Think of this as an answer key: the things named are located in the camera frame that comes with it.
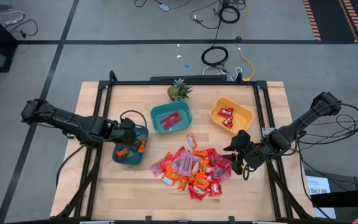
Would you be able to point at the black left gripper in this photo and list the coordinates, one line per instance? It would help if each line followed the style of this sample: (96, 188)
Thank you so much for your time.
(124, 133)

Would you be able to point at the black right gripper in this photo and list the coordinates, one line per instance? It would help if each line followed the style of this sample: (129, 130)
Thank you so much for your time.
(247, 152)

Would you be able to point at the dark teal plastic bin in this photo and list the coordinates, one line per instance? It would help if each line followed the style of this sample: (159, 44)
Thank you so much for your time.
(129, 160)

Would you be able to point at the light teal plastic bin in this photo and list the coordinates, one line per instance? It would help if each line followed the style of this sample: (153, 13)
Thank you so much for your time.
(160, 124)

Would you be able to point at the yellow plastic bin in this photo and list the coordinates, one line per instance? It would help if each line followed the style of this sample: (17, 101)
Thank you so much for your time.
(244, 115)

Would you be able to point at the red bag white label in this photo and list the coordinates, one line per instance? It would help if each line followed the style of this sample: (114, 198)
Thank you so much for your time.
(167, 180)

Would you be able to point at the red Cheetos bag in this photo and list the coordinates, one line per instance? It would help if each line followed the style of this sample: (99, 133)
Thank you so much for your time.
(182, 183)

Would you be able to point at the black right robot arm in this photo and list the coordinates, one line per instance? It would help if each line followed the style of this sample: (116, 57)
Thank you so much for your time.
(294, 132)

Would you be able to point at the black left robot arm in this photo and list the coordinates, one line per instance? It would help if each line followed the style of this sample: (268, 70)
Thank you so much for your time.
(73, 126)

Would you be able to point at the small artificial succulent plant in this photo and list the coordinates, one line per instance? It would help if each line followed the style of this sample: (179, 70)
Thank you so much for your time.
(177, 91)

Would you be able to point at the black bar behind table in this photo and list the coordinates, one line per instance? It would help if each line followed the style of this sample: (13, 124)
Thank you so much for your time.
(166, 78)

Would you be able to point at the white paper sign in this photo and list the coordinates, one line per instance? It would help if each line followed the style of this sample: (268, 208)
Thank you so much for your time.
(315, 182)

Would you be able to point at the blue floor sticker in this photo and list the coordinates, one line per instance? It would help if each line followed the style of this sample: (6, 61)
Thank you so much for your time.
(186, 66)

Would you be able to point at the black cabinet with sign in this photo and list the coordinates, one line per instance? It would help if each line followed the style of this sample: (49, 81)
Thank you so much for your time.
(343, 183)

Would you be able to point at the white power adapter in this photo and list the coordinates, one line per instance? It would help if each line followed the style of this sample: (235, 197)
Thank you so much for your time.
(164, 7)

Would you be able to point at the black orange striped floor mat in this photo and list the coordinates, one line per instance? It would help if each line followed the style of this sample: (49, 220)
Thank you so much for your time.
(331, 18)

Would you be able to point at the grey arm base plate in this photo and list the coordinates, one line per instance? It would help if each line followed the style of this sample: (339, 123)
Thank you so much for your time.
(267, 130)

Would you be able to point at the black aluminium table frame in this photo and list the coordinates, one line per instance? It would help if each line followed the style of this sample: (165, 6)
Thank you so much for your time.
(135, 83)

